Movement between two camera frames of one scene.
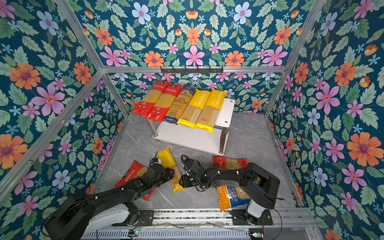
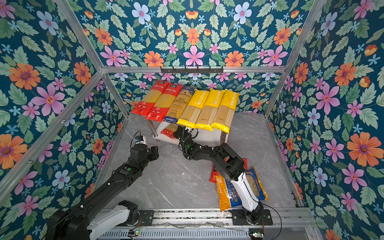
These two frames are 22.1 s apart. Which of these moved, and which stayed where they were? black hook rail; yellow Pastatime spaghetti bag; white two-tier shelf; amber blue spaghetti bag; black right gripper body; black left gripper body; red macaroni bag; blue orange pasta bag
Moved: black right gripper body; red macaroni bag; black left gripper body
Stayed: amber blue spaghetti bag; white two-tier shelf; yellow Pastatime spaghetti bag; black hook rail; blue orange pasta bag
